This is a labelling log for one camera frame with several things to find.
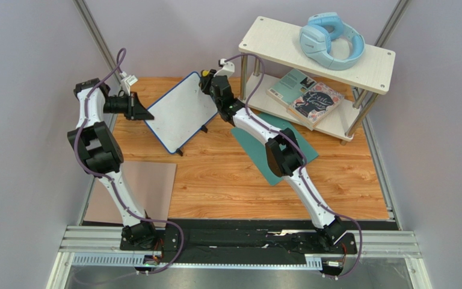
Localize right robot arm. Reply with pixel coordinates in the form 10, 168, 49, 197
199, 69, 347, 251

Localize white two-tier shelf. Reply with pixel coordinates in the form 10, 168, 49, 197
238, 16, 396, 145

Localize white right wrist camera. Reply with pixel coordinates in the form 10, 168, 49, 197
215, 58, 235, 78

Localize blue framed whiteboard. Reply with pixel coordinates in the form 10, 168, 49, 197
144, 72, 217, 154

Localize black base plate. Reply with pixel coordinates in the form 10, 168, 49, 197
120, 219, 359, 265

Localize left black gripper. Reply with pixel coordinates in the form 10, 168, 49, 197
104, 92, 156, 121

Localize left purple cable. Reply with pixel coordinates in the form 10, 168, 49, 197
72, 48, 185, 278

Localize teal cover book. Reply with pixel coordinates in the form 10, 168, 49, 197
266, 69, 316, 108

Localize aluminium rail frame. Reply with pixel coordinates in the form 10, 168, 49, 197
47, 219, 431, 288

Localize floral cover book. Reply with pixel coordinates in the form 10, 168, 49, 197
287, 82, 345, 130

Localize light blue headphones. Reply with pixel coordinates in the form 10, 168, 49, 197
299, 12, 366, 70

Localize purple cable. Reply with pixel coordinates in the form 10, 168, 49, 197
223, 53, 363, 280
72, 48, 185, 278

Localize pink mat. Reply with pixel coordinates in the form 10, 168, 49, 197
84, 161, 177, 225

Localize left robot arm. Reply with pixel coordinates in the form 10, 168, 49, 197
67, 78, 160, 250

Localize teal cutting mat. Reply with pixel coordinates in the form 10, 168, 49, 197
230, 112, 320, 186

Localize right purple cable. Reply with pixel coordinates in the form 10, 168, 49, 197
223, 53, 363, 280

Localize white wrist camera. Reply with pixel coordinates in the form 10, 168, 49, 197
215, 58, 235, 78
119, 71, 138, 96

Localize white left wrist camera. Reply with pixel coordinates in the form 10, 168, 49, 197
119, 71, 138, 96

